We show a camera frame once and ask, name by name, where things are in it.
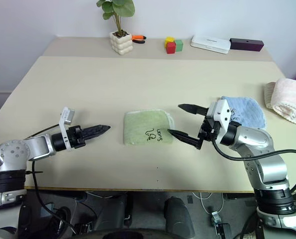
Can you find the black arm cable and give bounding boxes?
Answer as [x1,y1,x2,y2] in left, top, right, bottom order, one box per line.
[23,124,77,235]
[212,138,296,194]

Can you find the thin white cable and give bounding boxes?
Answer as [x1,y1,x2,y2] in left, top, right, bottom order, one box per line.
[192,192,225,215]

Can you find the green towel with embroidery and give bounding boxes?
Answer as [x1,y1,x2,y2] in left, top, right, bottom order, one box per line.
[123,108,176,146]

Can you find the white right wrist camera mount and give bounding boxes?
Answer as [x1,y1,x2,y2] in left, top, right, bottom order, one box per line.
[208,98,231,133]

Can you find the green plant in white pot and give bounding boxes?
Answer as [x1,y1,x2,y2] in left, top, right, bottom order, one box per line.
[96,0,136,56]

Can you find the pink folded towel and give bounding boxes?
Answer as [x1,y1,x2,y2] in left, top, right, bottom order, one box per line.
[263,77,296,125]

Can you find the blue folded towel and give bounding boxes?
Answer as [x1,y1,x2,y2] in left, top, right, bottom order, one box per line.
[220,96,267,130]

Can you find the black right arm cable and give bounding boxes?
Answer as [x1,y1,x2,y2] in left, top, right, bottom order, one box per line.
[212,138,296,194]

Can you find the dark grey housing under table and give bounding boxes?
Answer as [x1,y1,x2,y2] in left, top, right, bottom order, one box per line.
[85,192,134,228]

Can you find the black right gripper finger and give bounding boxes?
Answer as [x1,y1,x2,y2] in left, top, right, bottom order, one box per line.
[166,128,204,150]
[177,103,210,117]

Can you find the dark purple rectangular box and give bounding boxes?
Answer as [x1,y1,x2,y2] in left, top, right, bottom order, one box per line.
[229,37,265,52]

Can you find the flat white box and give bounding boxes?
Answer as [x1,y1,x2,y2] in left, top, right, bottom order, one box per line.
[190,34,232,55]

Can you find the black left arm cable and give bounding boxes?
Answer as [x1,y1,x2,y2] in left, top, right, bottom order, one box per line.
[23,124,77,235]

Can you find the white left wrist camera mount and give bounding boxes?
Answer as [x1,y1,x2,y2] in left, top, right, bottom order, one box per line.
[58,107,77,151]

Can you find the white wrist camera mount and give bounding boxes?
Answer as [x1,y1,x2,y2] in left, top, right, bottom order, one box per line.
[58,107,77,151]
[208,98,231,133]

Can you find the silver metal bracket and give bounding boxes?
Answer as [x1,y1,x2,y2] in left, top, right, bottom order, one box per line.
[211,211,222,226]

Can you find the orange handled pliers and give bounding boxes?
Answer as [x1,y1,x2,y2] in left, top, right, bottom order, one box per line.
[131,34,147,45]

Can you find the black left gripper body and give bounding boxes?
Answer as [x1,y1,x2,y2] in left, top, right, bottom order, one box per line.
[67,125,87,149]

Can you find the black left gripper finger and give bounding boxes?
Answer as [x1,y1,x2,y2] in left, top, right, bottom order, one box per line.
[82,124,112,135]
[84,130,109,142]

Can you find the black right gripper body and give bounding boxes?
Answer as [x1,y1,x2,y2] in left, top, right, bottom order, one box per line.
[197,109,223,142]

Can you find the yellow block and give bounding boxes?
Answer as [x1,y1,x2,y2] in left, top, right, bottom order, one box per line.
[164,36,176,49]

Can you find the red cube block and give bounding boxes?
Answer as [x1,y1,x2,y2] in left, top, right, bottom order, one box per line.
[165,41,177,54]

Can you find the dark rounded shape under table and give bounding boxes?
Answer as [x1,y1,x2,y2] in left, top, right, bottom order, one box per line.
[163,196,196,239]

